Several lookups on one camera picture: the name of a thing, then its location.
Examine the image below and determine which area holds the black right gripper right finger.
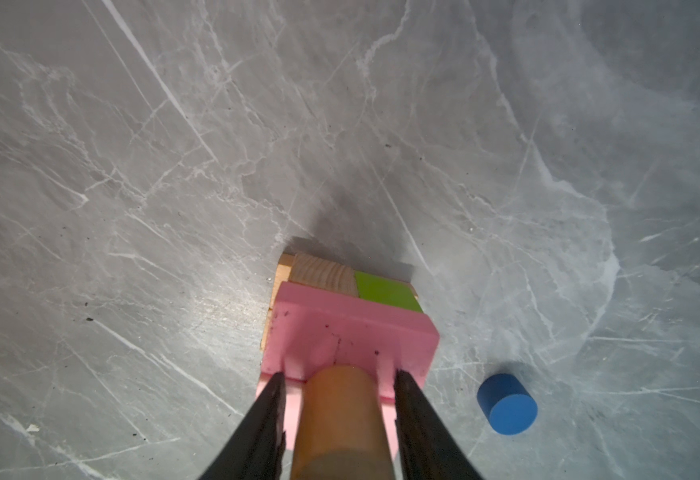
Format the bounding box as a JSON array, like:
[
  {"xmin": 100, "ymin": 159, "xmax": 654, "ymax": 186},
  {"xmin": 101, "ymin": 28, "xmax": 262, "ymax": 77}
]
[{"xmin": 394, "ymin": 370, "xmax": 483, "ymax": 480}]

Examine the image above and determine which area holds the green wood block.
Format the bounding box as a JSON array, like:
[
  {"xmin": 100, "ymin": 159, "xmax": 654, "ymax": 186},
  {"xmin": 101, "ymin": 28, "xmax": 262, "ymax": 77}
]
[{"xmin": 354, "ymin": 271, "xmax": 423, "ymax": 313}]

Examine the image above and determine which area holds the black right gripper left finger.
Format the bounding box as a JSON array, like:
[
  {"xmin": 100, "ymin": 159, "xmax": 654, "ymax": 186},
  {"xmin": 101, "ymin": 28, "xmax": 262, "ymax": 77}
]
[{"xmin": 200, "ymin": 372, "xmax": 286, "ymax": 480}]

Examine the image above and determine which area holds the pink block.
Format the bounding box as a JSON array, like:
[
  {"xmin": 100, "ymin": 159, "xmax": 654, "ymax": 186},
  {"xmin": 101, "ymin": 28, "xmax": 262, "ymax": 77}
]
[
  {"xmin": 283, "ymin": 379, "xmax": 399, "ymax": 459},
  {"xmin": 261, "ymin": 282, "xmax": 440, "ymax": 399}
]

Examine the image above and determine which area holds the blue round block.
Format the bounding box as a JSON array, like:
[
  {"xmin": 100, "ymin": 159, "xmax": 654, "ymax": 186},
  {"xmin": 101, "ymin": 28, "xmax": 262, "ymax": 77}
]
[{"xmin": 476, "ymin": 373, "xmax": 538, "ymax": 436}]

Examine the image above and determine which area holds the engraved natural wood block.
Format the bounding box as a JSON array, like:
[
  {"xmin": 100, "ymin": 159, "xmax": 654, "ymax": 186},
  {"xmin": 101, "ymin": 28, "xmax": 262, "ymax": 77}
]
[{"xmin": 259, "ymin": 251, "xmax": 296, "ymax": 352}]

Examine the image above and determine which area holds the long natural wood block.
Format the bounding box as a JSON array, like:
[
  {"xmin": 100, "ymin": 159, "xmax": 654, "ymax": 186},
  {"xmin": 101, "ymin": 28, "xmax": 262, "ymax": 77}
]
[{"xmin": 288, "ymin": 252, "xmax": 359, "ymax": 297}]

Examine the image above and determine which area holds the small natural wood cylinder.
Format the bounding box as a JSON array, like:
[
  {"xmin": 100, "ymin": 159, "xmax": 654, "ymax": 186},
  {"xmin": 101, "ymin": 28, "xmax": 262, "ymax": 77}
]
[{"xmin": 291, "ymin": 366, "xmax": 395, "ymax": 479}]

